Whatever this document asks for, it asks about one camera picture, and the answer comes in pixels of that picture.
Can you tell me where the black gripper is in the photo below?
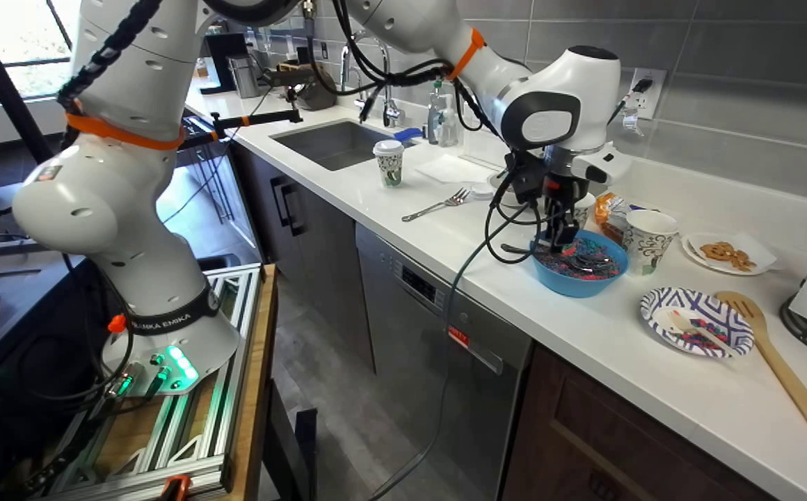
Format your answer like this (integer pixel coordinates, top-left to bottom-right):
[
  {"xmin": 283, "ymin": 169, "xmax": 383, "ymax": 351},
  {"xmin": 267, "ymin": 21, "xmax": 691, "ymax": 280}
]
[{"xmin": 506, "ymin": 148, "xmax": 610, "ymax": 251}]

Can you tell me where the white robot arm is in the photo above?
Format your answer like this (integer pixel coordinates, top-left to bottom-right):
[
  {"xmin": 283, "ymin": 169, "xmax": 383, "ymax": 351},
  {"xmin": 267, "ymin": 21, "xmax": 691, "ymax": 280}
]
[{"xmin": 332, "ymin": 0, "xmax": 620, "ymax": 251}]

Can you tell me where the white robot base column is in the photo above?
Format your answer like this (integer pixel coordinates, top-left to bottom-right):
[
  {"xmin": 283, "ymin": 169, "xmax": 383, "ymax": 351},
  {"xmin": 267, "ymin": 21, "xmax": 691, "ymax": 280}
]
[{"xmin": 15, "ymin": 0, "xmax": 240, "ymax": 393}]

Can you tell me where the blue cereal bowl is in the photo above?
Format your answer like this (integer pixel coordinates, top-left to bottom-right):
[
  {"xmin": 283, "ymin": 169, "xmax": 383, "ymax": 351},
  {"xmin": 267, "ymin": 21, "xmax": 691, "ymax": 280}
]
[{"xmin": 531, "ymin": 231, "xmax": 628, "ymax": 297}]

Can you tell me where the black and white paper cup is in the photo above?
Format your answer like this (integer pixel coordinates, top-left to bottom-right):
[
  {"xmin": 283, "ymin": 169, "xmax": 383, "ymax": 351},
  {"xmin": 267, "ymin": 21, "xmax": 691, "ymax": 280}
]
[{"xmin": 623, "ymin": 207, "xmax": 678, "ymax": 274}]

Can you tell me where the white coffee cup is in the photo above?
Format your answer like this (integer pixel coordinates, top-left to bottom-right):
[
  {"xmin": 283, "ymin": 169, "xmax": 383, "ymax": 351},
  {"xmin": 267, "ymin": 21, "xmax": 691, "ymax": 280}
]
[{"xmin": 372, "ymin": 139, "xmax": 403, "ymax": 187}]

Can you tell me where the orange snack bag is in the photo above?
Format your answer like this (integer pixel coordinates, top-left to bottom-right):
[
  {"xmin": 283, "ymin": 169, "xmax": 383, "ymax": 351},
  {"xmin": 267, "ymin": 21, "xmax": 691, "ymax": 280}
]
[{"xmin": 592, "ymin": 191, "xmax": 632, "ymax": 241}]

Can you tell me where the metal fork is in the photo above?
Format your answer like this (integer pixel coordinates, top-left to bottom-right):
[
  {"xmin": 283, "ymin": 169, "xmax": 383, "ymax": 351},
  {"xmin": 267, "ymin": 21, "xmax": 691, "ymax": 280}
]
[{"xmin": 401, "ymin": 189, "xmax": 471, "ymax": 221}]

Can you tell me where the white napkin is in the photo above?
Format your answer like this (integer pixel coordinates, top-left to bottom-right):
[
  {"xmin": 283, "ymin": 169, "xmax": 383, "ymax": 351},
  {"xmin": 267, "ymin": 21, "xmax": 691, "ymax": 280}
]
[{"xmin": 418, "ymin": 155, "xmax": 492, "ymax": 195}]

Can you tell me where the blue patterned paper plate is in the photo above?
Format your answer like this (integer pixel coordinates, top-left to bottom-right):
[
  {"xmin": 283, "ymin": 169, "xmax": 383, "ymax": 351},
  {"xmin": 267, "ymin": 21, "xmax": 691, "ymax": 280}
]
[{"xmin": 637, "ymin": 285, "xmax": 755, "ymax": 359}]

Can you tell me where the white plate with pretzels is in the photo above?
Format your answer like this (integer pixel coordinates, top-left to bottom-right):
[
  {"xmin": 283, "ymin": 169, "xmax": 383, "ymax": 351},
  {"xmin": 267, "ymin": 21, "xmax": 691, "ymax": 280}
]
[{"xmin": 683, "ymin": 231, "xmax": 776, "ymax": 278}]

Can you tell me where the stainless steel dishwasher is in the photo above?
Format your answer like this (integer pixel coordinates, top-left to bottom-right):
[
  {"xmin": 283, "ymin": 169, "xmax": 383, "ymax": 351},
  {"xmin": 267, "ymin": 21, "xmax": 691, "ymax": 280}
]
[{"xmin": 357, "ymin": 224, "xmax": 531, "ymax": 501}]

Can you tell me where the wooden spatula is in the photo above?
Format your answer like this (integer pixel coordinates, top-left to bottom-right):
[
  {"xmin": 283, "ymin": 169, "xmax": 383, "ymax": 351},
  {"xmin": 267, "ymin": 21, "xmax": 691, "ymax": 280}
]
[{"xmin": 719, "ymin": 291, "xmax": 807, "ymax": 422}]

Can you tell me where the sink faucet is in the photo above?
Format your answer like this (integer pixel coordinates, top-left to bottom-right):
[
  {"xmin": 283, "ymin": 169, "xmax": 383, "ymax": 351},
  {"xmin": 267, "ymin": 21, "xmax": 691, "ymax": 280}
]
[{"xmin": 360, "ymin": 47, "xmax": 403, "ymax": 128}]

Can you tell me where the dark lower cabinet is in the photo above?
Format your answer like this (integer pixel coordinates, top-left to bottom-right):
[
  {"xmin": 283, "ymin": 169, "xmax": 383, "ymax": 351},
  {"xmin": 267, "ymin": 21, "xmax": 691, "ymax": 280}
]
[{"xmin": 500, "ymin": 345, "xmax": 774, "ymax": 501}]

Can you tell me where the kitchen sink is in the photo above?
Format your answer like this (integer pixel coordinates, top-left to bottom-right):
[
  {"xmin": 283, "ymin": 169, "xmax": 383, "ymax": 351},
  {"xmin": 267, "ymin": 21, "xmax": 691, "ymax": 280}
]
[{"xmin": 279, "ymin": 121, "xmax": 381, "ymax": 169}]

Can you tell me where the wooden robot cart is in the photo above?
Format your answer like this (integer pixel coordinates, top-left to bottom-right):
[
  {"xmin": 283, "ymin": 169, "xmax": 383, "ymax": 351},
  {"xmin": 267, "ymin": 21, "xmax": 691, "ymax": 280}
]
[{"xmin": 37, "ymin": 263, "xmax": 262, "ymax": 501}]

